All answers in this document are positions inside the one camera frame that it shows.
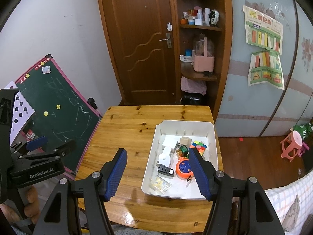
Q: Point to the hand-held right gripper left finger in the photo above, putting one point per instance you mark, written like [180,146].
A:
[116,173]

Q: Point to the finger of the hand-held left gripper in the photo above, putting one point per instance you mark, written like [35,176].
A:
[36,143]
[63,149]

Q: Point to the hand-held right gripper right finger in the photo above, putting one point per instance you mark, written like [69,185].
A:
[200,173]

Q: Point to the orange blue round toy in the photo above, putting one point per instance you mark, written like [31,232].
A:
[183,170]

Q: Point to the multicoloured puzzle cube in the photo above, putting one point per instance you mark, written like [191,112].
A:
[199,146]

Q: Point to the green and gold box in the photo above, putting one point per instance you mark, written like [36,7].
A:
[182,151]

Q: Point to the black car key fob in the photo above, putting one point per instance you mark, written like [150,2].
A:
[166,170]

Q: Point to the white plastic device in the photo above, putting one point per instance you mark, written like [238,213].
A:
[165,158]

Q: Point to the clear plastic wrapper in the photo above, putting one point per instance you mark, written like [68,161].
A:
[159,183]

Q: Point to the white square box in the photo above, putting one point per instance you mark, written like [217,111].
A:
[169,143]

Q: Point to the white plastic bin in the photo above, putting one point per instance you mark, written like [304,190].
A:
[185,127]

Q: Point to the person's left hand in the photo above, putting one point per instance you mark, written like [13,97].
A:
[32,203]

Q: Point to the small red white boxes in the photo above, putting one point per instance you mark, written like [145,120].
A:
[31,134]

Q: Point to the pink framed green chalkboard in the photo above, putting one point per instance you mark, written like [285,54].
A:
[66,127]

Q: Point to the white dotted paper sheet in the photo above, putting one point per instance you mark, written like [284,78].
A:
[20,110]

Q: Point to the black easel knob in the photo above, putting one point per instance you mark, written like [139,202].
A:
[92,102]

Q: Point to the white sticker on chalkboard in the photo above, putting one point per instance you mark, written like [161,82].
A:
[45,69]

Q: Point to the black item under shelf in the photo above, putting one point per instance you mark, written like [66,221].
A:
[192,99]

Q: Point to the folded pink cloth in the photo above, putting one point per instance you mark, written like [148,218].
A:
[193,85]

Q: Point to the pale blue sliding wardrobe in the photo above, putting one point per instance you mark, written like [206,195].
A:
[264,107]

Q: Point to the pink plastic stool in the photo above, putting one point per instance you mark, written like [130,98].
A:
[292,146]

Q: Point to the white checked blanket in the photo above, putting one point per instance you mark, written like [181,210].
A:
[293,208]

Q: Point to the small black item on shelf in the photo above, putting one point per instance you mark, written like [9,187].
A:
[207,73]

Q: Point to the green bag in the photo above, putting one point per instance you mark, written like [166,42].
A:
[303,129]

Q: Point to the white papers on shelf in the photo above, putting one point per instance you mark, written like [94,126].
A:
[186,58]

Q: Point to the small blue cup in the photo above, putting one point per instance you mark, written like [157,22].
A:
[188,53]

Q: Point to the brown wooden shelf unit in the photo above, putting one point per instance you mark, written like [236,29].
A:
[220,53]

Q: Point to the brown wooden door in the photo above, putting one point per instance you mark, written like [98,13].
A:
[139,41]

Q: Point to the white door hook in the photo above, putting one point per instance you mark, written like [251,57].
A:
[169,26]

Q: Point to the row of small bottles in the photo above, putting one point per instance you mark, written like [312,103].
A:
[195,17]

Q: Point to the green black headband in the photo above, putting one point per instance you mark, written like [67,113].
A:
[214,17]

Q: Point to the bookshelf print wall poster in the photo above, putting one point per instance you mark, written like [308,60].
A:
[266,69]

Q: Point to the yellow red wall poster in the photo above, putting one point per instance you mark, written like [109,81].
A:
[262,29]

